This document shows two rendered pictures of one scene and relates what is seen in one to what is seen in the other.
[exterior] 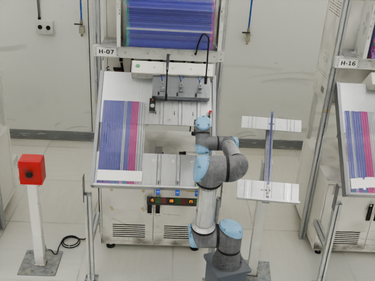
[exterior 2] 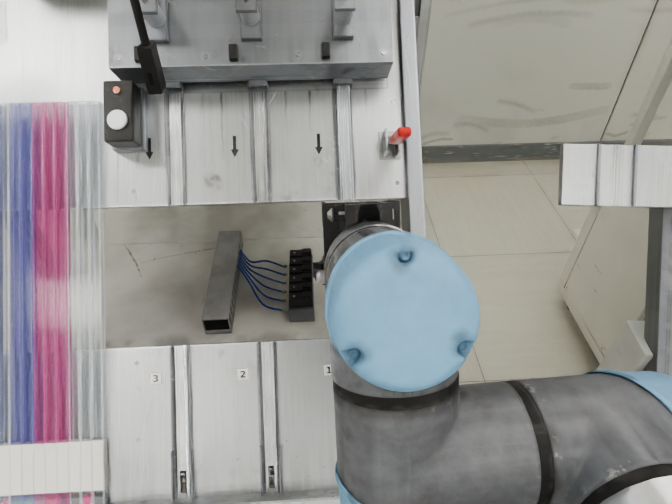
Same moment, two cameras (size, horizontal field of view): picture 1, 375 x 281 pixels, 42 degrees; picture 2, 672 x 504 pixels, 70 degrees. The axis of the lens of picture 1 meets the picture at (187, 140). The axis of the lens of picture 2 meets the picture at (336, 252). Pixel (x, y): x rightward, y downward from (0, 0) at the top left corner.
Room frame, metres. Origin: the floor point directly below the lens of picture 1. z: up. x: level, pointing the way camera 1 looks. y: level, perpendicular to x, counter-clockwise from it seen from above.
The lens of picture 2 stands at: (2.11, -0.04, 1.35)
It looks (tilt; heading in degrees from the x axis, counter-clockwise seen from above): 42 degrees down; 359
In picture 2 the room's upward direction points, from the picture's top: straight up
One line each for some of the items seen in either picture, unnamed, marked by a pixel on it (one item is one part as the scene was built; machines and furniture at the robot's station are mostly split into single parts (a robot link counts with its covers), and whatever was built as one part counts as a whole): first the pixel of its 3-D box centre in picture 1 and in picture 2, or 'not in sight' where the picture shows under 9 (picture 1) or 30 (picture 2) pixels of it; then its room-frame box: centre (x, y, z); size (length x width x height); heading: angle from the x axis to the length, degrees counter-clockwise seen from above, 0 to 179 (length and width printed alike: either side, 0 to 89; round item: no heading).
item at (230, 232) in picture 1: (229, 235); not in sight; (1.95, -0.23, 0.72); 0.13 x 0.12 x 0.14; 95
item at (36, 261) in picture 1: (35, 213); not in sight; (2.48, 0.91, 0.39); 0.24 x 0.24 x 0.78; 3
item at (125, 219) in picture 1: (155, 188); (244, 323); (2.98, 0.21, 0.31); 0.70 x 0.65 x 0.62; 93
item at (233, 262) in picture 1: (227, 253); not in sight; (1.95, -0.24, 0.60); 0.15 x 0.15 x 0.10
